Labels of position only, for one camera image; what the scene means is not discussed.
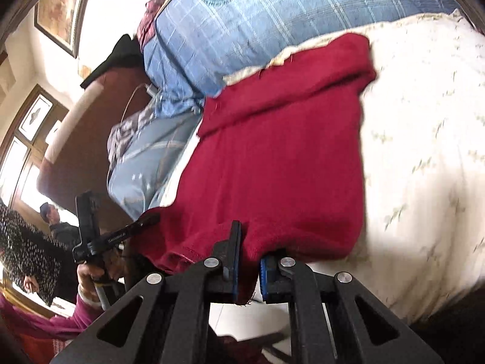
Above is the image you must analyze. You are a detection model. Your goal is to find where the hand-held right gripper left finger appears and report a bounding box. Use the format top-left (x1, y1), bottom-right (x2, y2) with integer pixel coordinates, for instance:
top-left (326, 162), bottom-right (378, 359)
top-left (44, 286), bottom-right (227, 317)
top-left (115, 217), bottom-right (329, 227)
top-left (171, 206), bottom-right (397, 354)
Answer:
top-left (53, 220), bottom-right (243, 364)

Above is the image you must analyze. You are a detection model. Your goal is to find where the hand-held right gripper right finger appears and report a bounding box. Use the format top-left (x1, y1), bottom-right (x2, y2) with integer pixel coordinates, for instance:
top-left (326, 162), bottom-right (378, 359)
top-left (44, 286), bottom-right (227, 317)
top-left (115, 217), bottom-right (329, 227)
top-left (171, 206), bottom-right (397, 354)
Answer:
top-left (259, 248), bottom-right (445, 364)

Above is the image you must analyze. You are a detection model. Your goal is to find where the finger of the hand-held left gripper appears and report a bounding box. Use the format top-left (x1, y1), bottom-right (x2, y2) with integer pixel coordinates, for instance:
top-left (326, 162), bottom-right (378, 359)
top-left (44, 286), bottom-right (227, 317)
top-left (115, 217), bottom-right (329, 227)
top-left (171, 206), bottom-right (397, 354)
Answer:
top-left (99, 213), bottom-right (161, 247)

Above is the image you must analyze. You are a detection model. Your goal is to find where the red knit sweater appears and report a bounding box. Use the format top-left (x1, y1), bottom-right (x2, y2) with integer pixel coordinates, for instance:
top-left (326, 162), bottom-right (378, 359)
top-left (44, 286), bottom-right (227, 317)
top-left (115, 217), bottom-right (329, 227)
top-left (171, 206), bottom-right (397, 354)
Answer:
top-left (142, 32), bottom-right (377, 306)

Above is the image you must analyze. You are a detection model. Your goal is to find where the person's left forearm pink sleeve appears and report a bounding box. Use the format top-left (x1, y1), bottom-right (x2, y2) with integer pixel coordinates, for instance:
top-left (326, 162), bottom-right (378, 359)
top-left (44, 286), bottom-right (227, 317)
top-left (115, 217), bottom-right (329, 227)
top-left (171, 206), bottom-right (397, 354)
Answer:
top-left (0, 290), bottom-right (105, 344)

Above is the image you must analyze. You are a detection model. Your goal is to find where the person's left hand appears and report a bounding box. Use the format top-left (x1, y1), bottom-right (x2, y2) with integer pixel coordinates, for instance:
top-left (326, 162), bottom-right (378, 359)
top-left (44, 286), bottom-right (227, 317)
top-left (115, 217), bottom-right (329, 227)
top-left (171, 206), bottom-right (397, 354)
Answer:
top-left (77, 256), bottom-right (122, 296)

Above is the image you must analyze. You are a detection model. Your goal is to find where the light blue cloth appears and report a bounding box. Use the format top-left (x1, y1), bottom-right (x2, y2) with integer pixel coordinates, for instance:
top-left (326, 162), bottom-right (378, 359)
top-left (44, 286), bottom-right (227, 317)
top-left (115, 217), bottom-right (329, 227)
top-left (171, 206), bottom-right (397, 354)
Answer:
top-left (107, 99), bottom-right (204, 217)

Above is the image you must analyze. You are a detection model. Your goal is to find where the brown bed headboard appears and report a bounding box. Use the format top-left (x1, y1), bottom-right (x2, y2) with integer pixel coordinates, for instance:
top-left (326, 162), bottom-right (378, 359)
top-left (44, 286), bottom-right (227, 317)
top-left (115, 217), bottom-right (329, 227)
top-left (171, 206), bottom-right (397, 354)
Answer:
top-left (37, 66), bottom-right (154, 224)

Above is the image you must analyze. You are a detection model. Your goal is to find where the wooden framed window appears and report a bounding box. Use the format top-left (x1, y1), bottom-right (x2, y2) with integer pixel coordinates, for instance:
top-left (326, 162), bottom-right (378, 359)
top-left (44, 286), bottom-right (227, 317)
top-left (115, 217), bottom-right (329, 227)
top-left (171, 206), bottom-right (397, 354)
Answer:
top-left (0, 83), bottom-right (69, 213)

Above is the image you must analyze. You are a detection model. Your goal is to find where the black cloth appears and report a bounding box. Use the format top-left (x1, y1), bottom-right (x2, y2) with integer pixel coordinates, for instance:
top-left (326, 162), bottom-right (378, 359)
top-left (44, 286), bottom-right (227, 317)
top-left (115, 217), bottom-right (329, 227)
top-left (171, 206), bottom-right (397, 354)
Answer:
top-left (80, 33), bottom-right (146, 89)

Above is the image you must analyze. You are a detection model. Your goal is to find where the cream leaf-print bed sheet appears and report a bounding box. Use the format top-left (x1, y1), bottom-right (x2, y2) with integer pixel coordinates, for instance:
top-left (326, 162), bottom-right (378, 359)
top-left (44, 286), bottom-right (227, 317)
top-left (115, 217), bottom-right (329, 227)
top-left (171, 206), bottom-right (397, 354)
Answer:
top-left (223, 9), bottom-right (485, 325)

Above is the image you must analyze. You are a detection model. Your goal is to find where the maroon patterned cloth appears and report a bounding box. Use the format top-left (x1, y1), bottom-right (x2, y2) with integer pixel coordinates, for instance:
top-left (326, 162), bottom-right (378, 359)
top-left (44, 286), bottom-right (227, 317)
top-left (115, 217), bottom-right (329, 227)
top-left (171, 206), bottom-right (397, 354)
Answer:
top-left (135, 0), bottom-right (169, 52)

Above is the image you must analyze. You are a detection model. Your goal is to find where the blue plaid quilt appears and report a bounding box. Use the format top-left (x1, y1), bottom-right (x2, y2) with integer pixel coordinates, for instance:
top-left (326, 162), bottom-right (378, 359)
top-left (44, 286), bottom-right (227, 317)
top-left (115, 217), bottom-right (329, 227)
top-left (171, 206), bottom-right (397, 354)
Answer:
top-left (143, 0), bottom-right (467, 101)

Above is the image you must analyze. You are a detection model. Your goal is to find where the white cable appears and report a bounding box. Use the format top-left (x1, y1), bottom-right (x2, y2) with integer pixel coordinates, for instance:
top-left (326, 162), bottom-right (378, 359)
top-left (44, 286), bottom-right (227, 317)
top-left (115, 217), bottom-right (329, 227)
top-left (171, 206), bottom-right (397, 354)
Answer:
top-left (108, 83), bottom-right (160, 183)

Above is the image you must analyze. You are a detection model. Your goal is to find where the framed wall picture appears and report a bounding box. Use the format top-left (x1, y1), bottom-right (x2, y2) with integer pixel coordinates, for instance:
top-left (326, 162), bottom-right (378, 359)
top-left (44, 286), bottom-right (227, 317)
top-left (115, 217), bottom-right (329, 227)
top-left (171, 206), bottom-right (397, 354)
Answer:
top-left (34, 0), bottom-right (93, 58)

